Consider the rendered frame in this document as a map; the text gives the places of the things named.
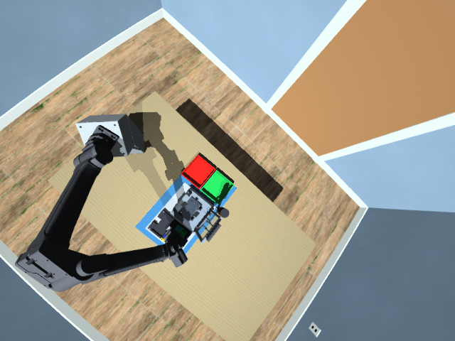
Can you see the red bin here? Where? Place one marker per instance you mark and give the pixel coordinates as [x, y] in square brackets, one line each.
[198, 171]

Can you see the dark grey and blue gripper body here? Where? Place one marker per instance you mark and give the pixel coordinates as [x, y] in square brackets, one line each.
[173, 232]

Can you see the green circuit board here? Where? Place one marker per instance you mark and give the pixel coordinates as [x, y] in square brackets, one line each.
[181, 231]

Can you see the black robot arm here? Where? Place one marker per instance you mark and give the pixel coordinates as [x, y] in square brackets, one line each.
[49, 260]

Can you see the green open-top bin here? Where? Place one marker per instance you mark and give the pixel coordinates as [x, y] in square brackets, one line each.
[217, 187]

